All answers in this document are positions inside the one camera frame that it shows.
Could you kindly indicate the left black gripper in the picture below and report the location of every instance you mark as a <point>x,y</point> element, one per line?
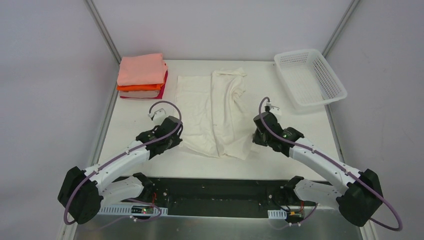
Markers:
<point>174,141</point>

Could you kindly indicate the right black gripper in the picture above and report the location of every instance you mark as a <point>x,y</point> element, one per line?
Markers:
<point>260,137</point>

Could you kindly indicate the white t shirt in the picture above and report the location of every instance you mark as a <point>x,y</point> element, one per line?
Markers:
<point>215,115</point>

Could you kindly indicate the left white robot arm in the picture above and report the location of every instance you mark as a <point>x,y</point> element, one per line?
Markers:
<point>84,192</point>

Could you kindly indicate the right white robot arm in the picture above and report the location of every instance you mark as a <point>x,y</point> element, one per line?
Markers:
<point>349,190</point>

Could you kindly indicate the white plastic basket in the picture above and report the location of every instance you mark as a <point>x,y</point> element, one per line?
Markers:
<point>308,79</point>

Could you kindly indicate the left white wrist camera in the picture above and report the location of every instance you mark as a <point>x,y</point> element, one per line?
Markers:
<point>158,115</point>

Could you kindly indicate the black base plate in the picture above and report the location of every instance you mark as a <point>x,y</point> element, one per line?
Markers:
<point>228,198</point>

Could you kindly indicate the right white cable duct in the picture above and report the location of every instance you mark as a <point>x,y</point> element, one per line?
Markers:
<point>277,214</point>

